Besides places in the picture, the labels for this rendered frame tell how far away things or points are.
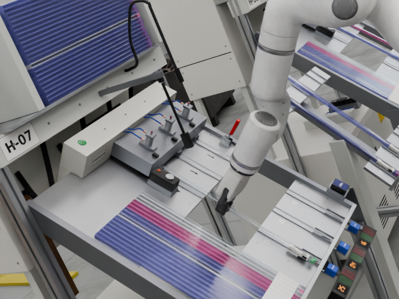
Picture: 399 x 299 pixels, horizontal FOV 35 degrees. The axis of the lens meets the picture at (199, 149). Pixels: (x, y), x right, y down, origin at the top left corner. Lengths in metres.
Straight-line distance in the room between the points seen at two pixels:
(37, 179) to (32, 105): 0.29
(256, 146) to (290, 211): 0.34
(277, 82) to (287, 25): 0.14
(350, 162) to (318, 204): 0.35
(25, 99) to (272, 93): 0.61
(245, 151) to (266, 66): 0.24
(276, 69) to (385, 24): 0.26
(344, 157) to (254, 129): 0.73
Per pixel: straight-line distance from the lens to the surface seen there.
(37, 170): 1.84
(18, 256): 1.78
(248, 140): 1.60
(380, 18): 1.47
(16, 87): 1.64
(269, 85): 1.52
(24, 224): 1.62
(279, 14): 1.46
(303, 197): 1.95
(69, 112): 1.74
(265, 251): 1.72
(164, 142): 1.85
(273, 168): 2.02
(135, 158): 1.79
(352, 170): 2.27
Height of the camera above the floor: 1.56
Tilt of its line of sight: 15 degrees down
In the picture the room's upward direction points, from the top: 23 degrees counter-clockwise
